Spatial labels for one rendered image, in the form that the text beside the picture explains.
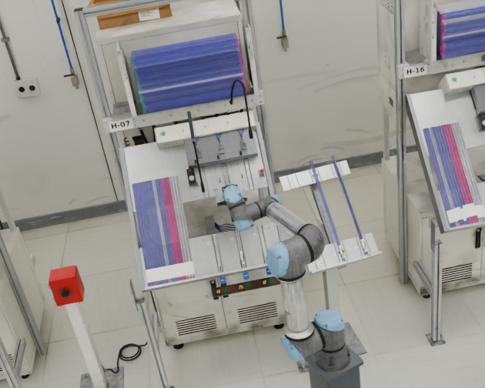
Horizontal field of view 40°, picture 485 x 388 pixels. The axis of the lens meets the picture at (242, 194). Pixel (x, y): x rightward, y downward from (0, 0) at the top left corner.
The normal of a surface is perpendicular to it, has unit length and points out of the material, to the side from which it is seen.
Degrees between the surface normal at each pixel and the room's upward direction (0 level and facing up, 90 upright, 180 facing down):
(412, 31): 90
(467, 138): 45
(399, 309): 0
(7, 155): 90
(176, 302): 90
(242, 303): 90
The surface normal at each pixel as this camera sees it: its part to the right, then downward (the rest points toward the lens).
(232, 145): 0.00, -0.25
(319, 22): 0.14, 0.50
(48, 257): -0.14, -0.85
